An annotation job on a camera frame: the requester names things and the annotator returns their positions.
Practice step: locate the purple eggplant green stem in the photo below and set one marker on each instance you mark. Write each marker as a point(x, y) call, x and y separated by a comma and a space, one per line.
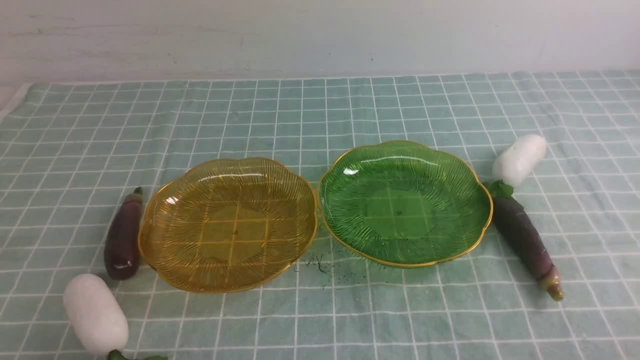
point(517, 229)

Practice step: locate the white radish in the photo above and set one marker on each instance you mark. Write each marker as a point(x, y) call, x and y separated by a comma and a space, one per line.
point(96, 317)
point(518, 161)

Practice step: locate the green ribbed glass plate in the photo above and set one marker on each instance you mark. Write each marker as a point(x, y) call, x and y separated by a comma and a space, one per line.
point(403, 204)

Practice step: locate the green checkered tablecloth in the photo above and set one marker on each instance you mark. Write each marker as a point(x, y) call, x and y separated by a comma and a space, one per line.
point(71, 152)

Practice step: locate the amber ribbed glass plate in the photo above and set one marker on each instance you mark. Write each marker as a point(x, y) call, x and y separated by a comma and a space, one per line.
point(228, 225)

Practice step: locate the dark purple eggplant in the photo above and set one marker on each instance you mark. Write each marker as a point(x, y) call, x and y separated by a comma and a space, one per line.
point(121, 256)

